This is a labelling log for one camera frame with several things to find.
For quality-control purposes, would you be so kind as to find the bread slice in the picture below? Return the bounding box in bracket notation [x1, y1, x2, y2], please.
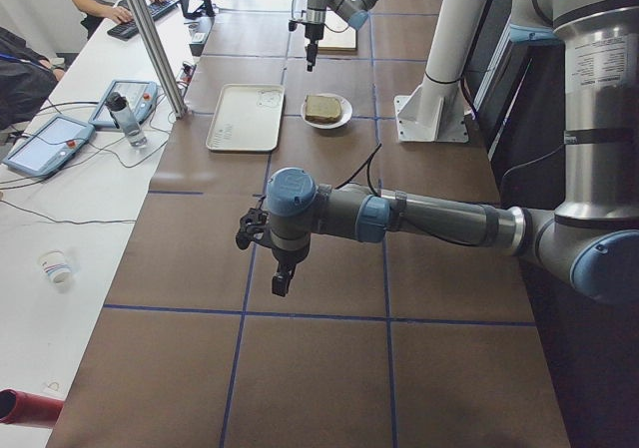
[304, 95, 342, 124]

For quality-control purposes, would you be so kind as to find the paper cup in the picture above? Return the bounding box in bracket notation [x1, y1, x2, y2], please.
[38, 250, 72, 284]

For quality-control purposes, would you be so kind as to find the cream bear serving tray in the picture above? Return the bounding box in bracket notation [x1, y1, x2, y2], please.
[206, 84, 285, 153]

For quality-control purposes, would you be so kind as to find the white round plate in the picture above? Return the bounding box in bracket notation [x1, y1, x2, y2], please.
[301, 93, 352, 129]

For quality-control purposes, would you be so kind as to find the person in black clothes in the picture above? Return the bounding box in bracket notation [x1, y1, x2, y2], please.
[1, 28, 65, 130]

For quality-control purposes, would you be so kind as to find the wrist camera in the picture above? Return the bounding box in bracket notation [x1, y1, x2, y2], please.
[235, 195, 273, 250]
[289, 18, 307, 32]

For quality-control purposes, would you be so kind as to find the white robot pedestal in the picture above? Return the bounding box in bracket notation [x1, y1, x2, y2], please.
[394, 0, 487, 143]

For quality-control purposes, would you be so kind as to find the black camera cable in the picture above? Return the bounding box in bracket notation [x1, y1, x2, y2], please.
[332, 142, 384, 198]

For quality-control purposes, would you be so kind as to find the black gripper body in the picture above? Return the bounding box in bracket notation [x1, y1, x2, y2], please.
[305, 22, 323, 45]
[270, 232, 311, 267]

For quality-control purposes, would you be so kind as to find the clear water bottle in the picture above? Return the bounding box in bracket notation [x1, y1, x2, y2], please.
[105, 91, 147, 148]

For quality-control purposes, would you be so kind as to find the teach pendant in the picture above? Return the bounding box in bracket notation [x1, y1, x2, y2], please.
[88, 80, 159, 132]
[3, 115, 95, 178]

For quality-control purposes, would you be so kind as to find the red cylinder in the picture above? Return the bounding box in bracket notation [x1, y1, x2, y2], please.
[1, 389, 64, 428]

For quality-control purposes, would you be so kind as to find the aluminium frame post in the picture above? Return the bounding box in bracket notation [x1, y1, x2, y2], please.
[127, 0, 188, 119]

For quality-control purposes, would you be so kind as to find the near teach pendant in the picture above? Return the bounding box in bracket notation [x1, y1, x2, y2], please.
[3, 115, 95, 178]

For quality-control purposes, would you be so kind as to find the black keyboard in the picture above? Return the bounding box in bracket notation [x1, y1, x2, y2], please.
[106, 0, 180, 40]

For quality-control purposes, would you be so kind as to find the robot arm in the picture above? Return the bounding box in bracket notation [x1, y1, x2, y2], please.
[301, 0, 378, 72]
[249, 0, 638, 304]

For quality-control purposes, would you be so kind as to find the far teach pendant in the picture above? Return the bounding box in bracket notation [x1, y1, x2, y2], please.
[88, 80, 159, 132]

